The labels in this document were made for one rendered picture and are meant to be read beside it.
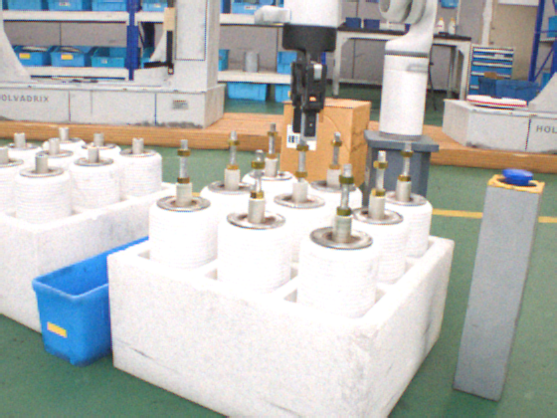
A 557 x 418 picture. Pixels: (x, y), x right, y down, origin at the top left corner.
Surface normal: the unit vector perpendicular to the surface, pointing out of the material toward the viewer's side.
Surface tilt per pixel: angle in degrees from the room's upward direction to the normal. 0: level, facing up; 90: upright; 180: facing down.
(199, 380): 90
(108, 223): 90
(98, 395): 0
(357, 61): 90
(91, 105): 90
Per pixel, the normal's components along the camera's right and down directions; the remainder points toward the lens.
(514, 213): -0.50, 0.21
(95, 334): 0.86, 0.21
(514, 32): -0.08, 0.26
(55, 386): 0.05, -0.96
